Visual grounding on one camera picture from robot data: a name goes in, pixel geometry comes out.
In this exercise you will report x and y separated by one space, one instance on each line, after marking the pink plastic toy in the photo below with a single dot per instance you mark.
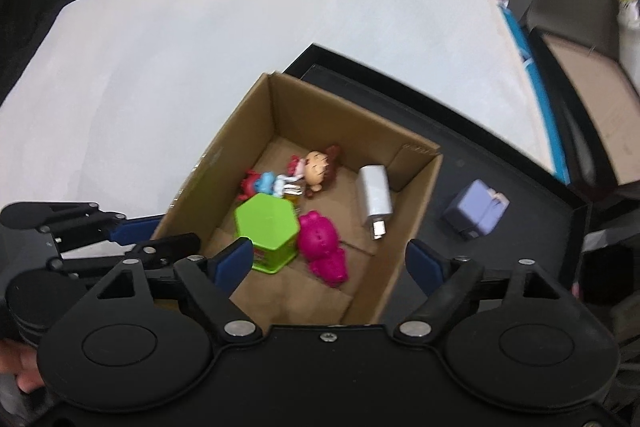
320 237

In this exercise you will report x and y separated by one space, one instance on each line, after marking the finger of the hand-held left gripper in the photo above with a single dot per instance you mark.
135 229
165 247

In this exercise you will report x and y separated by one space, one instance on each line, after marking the cardboard box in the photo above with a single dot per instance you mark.
300 289

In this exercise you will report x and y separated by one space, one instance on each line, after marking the person's left hand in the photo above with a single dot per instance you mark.
22 364

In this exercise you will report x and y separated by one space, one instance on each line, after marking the black tray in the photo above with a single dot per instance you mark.
500 177

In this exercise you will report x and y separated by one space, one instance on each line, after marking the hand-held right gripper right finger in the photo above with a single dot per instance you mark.
422 267

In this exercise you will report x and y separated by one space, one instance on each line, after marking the black framed brown board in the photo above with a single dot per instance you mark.
590 97

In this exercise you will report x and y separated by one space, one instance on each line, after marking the big-headed doll figurine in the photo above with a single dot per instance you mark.
317 172

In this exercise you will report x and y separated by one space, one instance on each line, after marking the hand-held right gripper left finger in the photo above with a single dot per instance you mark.
232 264

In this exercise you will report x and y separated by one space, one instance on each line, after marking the green hexagonal box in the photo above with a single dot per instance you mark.
267 219

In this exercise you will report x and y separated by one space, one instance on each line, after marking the purple cube toy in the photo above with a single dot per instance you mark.
472 207

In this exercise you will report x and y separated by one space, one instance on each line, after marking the white charger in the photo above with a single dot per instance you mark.
375 197

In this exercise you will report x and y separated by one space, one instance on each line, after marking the bottle with yellow cap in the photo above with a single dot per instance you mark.
629 22

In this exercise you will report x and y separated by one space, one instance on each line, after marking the small blue red figurine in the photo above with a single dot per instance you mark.
265 184

